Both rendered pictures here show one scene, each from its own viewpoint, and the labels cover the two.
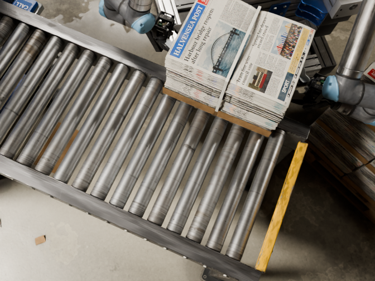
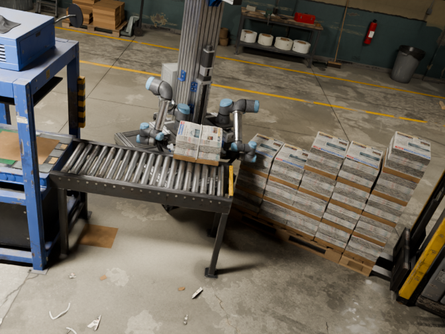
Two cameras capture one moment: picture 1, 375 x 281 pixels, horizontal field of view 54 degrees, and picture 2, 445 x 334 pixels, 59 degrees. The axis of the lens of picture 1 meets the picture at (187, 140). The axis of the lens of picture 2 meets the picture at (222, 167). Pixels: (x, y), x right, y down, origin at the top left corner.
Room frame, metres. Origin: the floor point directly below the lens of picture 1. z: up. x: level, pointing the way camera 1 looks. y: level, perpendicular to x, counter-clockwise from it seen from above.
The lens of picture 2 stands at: (-2.23, 0.64, 2.56)
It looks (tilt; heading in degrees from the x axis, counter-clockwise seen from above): 32 degrees down; 341
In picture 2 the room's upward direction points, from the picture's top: 12 degrees clockwise
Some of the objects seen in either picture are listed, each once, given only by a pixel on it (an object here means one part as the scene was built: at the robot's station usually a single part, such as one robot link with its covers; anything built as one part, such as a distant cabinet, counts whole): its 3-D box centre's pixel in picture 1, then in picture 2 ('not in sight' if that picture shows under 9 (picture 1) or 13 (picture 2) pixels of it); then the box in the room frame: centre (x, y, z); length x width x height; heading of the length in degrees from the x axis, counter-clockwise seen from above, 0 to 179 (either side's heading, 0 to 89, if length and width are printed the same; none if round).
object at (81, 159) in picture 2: not in sight; (81, 160); (0.54, 0.82, 0.77); 0.47 x 0.05 x 0.05; 166
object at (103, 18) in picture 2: not in sight; (96, 14); (7.15, 0.91, 0.28); 1.20 x 0.83 x 0.57; 76
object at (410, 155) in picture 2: not in sight; (381, 206); (0.10, -1.72, 0.65); 0.39 x 0.30 x 1.29; 143
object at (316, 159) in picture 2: not in sight; (326, 154); (0.47, -1.25, 0.95); 0.38 x 0.29 x 0.23; 144
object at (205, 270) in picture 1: (215, 272); (211, 272); (0.01, -0.24, 0.01); 0.14 x 0.13 x 0.01; 166
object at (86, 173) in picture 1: (111, 128); (155, 171); (0.40, 0.26, 0.77); 0.47 x 0.05 x 0.05; 166
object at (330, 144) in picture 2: not in sight; (330, 144); (0.45, -1.24, 1.06); 0.37 x 0.29 x 0.01; 144
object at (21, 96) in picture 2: not in sight; (32, 187); (0.17, 1.12, 0.77); 0.09 x 0.09 x 1.55; 76
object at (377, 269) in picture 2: not in sight; (337, 254); (0.12, -1.51, 0.05); 1.05 x 0.10 x 0.04; 53
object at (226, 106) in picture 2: not in sight; (226, 106); (1.27, -0.50, 0.98); 0.13 x 0.12 x 0.14; 87
